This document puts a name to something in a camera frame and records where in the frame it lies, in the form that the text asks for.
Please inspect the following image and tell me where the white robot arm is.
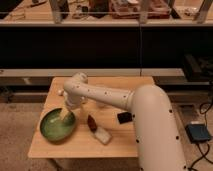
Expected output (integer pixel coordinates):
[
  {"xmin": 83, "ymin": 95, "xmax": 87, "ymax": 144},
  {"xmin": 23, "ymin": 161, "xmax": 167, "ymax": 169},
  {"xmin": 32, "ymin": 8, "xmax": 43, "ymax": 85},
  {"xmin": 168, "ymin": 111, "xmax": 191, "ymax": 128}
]
[{"xmin": 63, "ymin": 73, "xmax": 187, "ymax": 171}]

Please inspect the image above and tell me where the green ceramic bowl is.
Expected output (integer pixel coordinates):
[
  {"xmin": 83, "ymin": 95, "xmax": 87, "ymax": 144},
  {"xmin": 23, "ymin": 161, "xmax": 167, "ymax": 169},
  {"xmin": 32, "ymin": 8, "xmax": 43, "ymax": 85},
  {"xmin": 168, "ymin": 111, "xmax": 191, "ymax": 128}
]
[{"xmin": 39, "ymin": 108, "xmax": 76, "ymax": 142}]

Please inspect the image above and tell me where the small wooden table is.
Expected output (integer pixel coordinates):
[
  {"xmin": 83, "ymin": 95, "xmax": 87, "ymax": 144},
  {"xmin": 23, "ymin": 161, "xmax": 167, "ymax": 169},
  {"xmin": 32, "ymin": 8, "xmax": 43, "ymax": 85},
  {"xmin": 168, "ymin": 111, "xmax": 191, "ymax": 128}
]
[{"xmin": 28, "ymin": 77, "xmax": 155, "ymax": 159}]

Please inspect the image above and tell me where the long wooden shelf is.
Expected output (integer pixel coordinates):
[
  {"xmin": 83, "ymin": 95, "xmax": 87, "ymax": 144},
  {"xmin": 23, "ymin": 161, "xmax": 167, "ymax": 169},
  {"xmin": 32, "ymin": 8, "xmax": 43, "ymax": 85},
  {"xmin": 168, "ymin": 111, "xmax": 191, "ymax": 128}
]
[{"xmin": 0, "ymin": 0, "xmax": 213, "ymax": 27}]

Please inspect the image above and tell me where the red tray on shelf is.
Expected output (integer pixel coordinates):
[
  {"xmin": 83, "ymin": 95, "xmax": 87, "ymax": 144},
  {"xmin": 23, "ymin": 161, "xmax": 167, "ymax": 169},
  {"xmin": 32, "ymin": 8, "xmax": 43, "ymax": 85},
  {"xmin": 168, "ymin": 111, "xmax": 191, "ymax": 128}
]
[{"xmin": 110, "ymin": 0, "xmax": 171, "ymax": 19}]

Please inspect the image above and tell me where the black smartphone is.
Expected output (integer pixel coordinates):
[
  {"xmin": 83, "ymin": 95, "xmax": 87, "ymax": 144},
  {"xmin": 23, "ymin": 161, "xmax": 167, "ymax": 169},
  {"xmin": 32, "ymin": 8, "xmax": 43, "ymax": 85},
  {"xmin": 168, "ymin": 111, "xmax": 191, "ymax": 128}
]
[{"xmin": 117, "ymin": 112, "xmax": 132, "ymax": 124}]

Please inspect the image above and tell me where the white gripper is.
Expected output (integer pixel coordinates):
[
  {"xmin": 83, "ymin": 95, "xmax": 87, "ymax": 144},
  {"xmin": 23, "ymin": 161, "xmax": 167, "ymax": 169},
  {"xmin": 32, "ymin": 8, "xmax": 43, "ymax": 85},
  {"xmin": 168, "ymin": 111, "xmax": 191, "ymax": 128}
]
[{"xmin": 60, "ymin": 92, "xmax": 83, "ymax": 120}]

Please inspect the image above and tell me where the blue box on floor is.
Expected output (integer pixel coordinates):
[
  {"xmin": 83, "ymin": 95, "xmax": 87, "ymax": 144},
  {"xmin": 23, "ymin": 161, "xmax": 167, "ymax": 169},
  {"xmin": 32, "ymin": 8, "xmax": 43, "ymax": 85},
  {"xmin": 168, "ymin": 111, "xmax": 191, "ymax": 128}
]
[{"xmin": 185, "ymin": 124, "xmax": 212, "ymax": 143}]

